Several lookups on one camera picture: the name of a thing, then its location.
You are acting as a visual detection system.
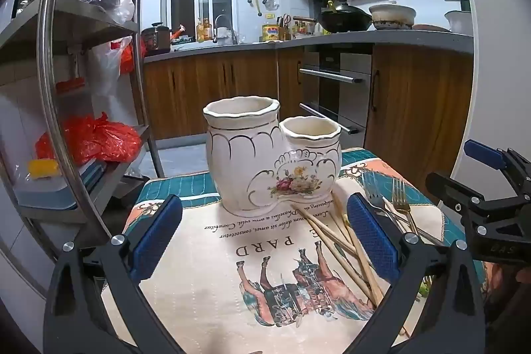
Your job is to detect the orange liquid bottles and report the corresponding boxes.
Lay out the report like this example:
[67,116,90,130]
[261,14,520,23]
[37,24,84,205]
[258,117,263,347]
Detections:
[196,18,212,43]

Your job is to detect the large red plastic bag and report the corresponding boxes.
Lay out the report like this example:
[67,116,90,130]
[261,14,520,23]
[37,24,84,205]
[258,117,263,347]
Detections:
[35,112,142,166]

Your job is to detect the metal faucet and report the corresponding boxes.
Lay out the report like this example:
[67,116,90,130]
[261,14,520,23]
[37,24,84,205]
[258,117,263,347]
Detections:
[213,15,239,44]

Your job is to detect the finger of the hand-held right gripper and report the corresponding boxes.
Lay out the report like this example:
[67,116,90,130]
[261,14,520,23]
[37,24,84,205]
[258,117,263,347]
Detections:
[425,171,487,219]
[463,139,531,199]

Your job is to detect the black wok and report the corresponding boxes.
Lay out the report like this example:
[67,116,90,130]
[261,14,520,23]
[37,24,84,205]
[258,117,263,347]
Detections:
[317,3,373,33]

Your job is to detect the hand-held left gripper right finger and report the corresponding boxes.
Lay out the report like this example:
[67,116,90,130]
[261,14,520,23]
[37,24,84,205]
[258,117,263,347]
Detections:
[346,192,486,354]

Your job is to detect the yellow sponge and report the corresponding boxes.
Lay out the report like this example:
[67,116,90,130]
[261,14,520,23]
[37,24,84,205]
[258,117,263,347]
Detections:
[28,159,59,178]

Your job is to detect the silver fork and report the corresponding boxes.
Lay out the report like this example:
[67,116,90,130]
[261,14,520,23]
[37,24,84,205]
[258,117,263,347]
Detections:
[362,170,446,247]

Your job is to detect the gold fork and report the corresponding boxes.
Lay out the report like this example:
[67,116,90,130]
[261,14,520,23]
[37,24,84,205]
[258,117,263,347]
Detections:
[391,177,419,235]

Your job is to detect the wooden base cabinets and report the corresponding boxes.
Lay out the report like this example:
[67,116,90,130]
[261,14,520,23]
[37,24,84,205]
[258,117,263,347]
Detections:
[143,43,474,197]

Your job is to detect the built-in steel oven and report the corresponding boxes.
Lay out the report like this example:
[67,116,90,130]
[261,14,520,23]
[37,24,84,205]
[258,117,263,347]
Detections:
[299,45,373,149]

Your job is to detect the stainless steel shelf rack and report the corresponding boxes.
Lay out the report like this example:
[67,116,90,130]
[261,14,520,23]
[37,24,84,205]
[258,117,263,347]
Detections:
[0,0,164,255]

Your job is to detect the white ceramic double utensil holder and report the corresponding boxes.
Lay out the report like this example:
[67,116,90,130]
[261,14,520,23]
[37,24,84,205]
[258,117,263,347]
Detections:
[202,97,343,214]

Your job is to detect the dark red pressure cooker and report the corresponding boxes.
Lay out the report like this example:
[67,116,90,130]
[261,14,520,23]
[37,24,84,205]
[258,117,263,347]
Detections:
[141,22,172,54]

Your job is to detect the red lidded container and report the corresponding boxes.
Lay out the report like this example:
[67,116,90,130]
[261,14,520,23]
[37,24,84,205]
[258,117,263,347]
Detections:
[56,77,84,93]

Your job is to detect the grey kitchen countertop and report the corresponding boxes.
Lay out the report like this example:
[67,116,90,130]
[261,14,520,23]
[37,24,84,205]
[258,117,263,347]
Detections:
[143,28,476,62]

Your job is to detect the white clay pot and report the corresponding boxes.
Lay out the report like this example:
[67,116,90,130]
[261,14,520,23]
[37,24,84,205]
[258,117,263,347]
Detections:
[369,4,417,30]

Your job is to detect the printed horse tablecloth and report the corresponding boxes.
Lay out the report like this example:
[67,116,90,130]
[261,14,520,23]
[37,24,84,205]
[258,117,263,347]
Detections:
[102,148,488,354]

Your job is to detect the hanging red plastic bag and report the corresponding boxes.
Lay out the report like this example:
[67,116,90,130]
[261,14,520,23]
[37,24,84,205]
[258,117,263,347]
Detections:
[119,36,146,75]

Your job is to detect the wooden chopstick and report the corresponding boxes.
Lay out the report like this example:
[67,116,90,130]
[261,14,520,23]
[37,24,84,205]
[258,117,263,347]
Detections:
[331,193,386,297]
[341,214,376,286]
[289,205,378,307]
[305,225,363,260]

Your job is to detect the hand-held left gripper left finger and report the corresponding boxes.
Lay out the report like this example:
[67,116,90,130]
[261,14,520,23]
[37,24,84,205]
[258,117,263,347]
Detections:
[43,194,187,354]

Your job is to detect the hanging white plastic bag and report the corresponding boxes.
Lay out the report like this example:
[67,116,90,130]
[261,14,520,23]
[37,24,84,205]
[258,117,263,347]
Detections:
[89,41,125,98]

